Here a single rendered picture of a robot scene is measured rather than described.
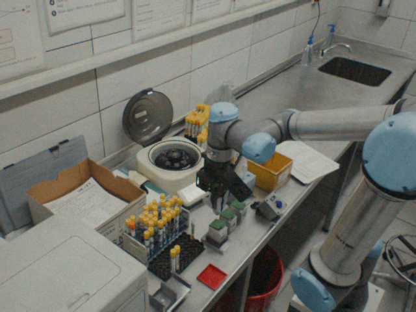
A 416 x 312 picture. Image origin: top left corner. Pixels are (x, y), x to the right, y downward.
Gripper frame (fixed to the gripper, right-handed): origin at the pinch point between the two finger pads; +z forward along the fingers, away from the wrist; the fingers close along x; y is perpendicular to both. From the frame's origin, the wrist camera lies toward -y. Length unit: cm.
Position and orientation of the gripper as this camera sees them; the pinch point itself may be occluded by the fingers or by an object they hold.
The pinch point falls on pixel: (220, 212)
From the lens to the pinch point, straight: 118.0
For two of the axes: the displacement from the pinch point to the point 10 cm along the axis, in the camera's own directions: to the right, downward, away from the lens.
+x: -6.0, 4.2, -6.8
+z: -0.6, 8.2, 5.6
